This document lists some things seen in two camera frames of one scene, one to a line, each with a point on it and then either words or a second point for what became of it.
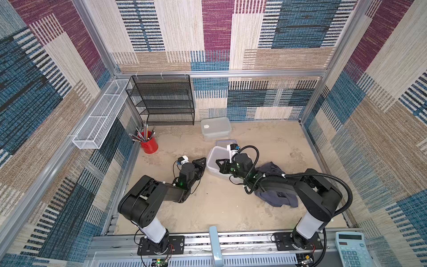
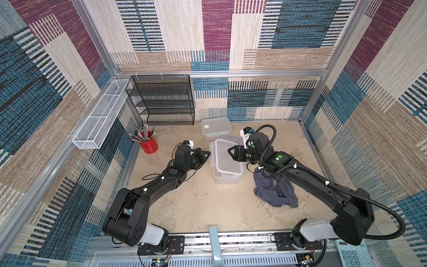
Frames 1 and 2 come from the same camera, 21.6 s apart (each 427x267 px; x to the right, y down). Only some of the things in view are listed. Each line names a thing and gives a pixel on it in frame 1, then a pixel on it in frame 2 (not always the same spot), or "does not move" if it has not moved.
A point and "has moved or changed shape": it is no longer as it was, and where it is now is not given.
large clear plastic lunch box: [216, 153] has moved or changed shape
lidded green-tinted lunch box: [216, 128] does not move
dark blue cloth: [274, 198] does not move
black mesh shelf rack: [163, 100] does not move
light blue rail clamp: [218, 261] does not move
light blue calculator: [352, 250] does not move
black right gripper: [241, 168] → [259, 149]
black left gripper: [200, 166] → [200, 154]
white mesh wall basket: [92, 134] does not move
